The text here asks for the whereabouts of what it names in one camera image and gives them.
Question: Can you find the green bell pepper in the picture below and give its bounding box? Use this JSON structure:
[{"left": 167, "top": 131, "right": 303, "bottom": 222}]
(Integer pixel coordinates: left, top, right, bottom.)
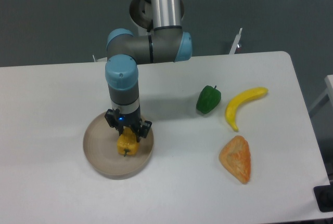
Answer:
[{"left": 196, "top": 85, "right": 222, "bottom": 114}]

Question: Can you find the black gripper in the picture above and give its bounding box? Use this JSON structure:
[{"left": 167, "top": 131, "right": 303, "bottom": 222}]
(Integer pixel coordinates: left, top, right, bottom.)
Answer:
[{"left": 104, "top": 109, "right": 152, "bottom": 142}]

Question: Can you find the yellow bell pepper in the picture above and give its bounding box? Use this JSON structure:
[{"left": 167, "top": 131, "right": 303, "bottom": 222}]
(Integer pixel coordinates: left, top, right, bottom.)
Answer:
[{"left": 117, "top": 127, "right": 139, "bottom": 156}]

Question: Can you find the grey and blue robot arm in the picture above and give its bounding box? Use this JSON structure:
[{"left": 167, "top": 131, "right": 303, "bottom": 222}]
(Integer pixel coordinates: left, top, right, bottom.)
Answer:
[{"left": 105, "top": 0, "right": 193, "bottom": 142}]

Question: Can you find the black device at table edge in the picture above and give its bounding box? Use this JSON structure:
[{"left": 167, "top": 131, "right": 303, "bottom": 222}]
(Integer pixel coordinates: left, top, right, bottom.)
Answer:
[{"left": 313, "top": 185, "right": 333, "bottom": 213}]

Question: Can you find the orange triangular pastry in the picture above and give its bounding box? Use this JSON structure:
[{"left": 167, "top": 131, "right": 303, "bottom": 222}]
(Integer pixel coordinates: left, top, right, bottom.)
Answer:
[{"left": 219, "top": 135, "right": 251, "bottom": 184}]

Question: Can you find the white frame leg right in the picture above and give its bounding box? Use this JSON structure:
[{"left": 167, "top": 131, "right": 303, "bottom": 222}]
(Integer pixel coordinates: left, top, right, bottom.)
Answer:
[{"left": 229, "top": 28, "right": 242, "bottom": 55}]

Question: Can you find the yellow banana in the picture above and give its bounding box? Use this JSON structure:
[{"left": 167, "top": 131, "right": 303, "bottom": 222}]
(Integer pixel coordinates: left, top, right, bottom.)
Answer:
[{"left": 224, "top": 87, "right": 268, "bottom": 132}]

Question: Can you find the beige round plate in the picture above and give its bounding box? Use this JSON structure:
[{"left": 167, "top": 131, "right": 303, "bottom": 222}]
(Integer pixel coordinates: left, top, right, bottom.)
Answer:
[{"left": 83, "top": 113, "right": 154, "bottom": 179}]

